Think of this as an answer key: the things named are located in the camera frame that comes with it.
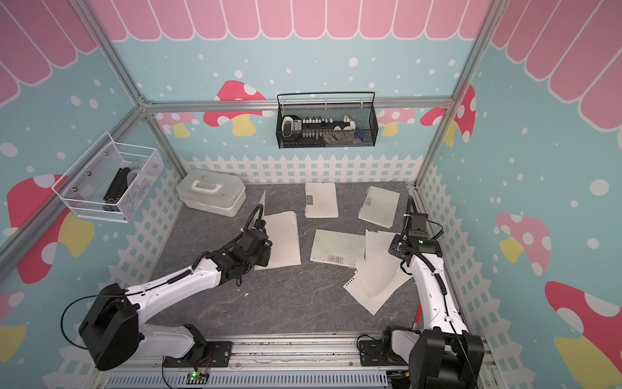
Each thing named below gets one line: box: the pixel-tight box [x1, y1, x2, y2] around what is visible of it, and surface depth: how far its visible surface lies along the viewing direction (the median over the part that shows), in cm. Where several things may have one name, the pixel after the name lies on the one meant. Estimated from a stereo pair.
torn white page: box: [365, 229, 400, 261], surface depth 106 cm
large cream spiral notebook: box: [304, 182, 339, 219], surface depth 115 cm
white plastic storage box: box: [175, 170, 247, 219], surface depth 106 cm
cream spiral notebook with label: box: [357, 185, 401, 229], surface depth 114 cm
